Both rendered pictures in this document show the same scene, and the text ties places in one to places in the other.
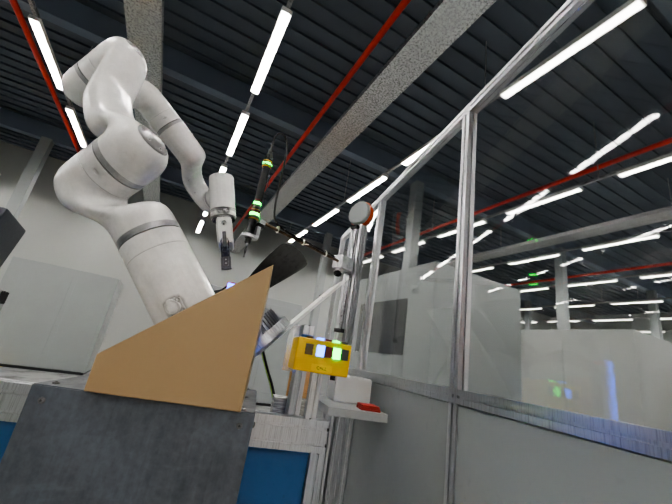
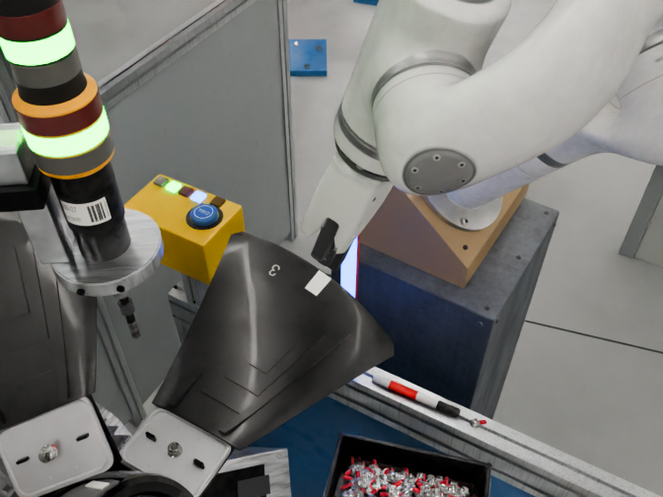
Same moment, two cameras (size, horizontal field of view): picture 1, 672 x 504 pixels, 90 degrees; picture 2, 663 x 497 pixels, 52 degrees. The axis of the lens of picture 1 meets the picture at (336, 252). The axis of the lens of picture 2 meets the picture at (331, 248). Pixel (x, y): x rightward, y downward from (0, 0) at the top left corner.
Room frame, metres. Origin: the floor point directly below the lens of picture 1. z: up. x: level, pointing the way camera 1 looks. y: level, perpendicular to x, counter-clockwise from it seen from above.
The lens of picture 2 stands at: (1.46, 0.68, 1.77)
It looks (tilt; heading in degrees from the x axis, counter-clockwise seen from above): 46 degrees down; 222
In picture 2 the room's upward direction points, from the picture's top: straight up
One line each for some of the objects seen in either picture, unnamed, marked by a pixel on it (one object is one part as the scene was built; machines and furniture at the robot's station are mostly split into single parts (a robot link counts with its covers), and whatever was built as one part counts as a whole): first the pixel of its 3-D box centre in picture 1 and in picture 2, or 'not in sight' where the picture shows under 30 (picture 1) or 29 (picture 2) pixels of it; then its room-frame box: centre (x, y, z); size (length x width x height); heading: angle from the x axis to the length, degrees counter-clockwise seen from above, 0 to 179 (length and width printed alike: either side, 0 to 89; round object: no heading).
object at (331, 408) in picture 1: (344, 406); not in sight; (1.56, -0.14, 0.84); 0.36 x 0.24 x 0.03; 13
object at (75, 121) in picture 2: not in sight; (58, 104); (1.33, 0.37, 1.56); 0.04 x 0.04 x 0.01
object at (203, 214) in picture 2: not in sight; (204, 215); (1.03, 0.04, 1.08); 0.04 x 0.04 x 0.02
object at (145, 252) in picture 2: (253, 228); (74, 202); (1.33, 0.36, 1.49); 0.09 x 0.07 x 0.10; 138
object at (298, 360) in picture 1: (319, 358); (185, 231); (1.04, 0.00, 1.02); 0.16 x 0.10 x 0.11; 103
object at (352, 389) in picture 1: (347, 388); not in sight; (1.64, -0.16, 0.91); 0.17 x 0.16 x 0.11; 103
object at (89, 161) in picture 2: not in sight; (72, 143); (1.33, 0.37, 1.54); 0.04 x 0.04 x 0.01
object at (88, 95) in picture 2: not in sight; (65, 123); (1.33, 0.37, 1.55); 0.04 x 0.04 x 0.05
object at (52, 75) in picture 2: not in sight; (44, 60); (1.33, 0.37, 1.59); 0.03 x 0.03 x 0.01
